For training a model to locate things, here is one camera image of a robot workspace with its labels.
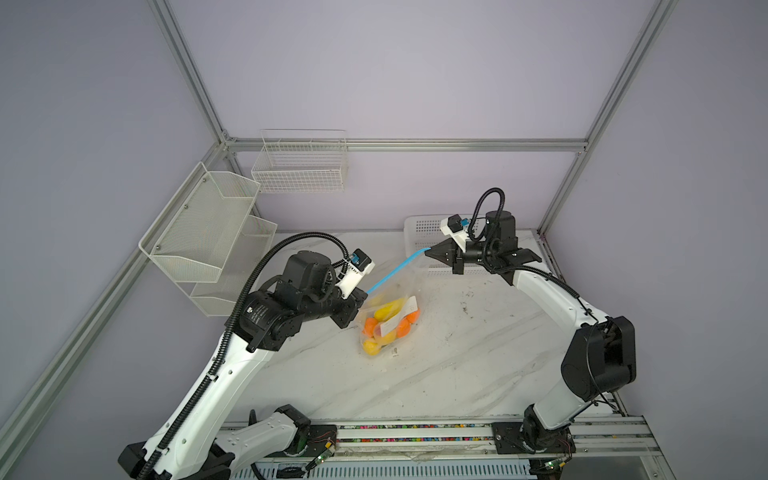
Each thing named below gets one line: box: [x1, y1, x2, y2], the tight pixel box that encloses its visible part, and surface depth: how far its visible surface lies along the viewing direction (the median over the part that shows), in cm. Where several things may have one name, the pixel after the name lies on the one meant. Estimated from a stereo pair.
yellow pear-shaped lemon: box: [362, 340, 380, 356], surface depth 84 cm
